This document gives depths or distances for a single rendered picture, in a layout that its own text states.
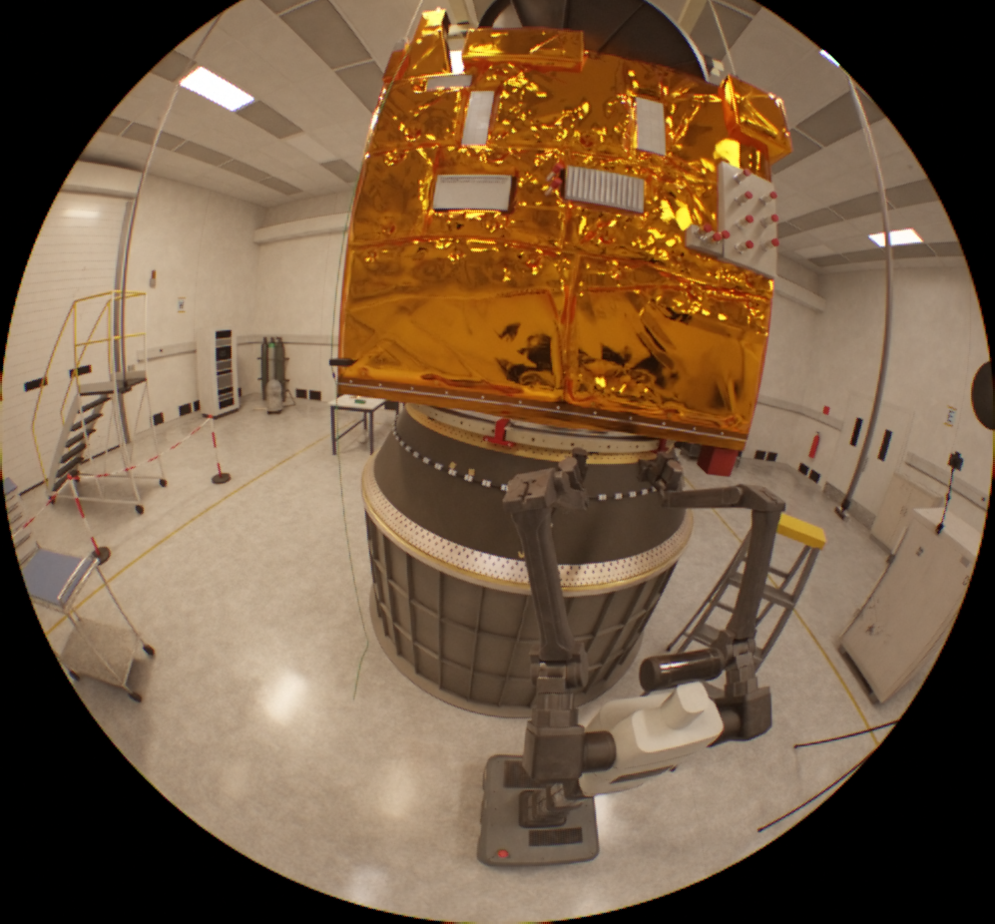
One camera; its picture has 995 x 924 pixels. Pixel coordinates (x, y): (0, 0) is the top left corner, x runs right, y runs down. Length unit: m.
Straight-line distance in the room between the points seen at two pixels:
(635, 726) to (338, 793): 1.75
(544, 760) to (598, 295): 1.37
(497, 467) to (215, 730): 2.35
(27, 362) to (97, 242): 2.32
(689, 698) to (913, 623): 3.11
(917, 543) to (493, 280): 3.67
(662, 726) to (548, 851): 1.26
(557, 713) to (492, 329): 1.20
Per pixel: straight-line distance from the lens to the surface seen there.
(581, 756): 0.67
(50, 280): 7.38
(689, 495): 1.07
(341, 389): 1.62
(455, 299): 1.33
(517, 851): 1.85
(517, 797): 1.88
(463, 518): 1.39
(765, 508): 0.81
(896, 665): 3.77
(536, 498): 0.55
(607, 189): 1.48
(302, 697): 2.44
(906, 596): 3.65
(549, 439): 1.29
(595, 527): 1.41
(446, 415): 1.45
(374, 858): 2.12
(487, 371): 1.30
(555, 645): 0.65
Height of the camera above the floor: 2.09
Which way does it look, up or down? 17 degrees down
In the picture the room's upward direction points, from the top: 6 degrees clockwise
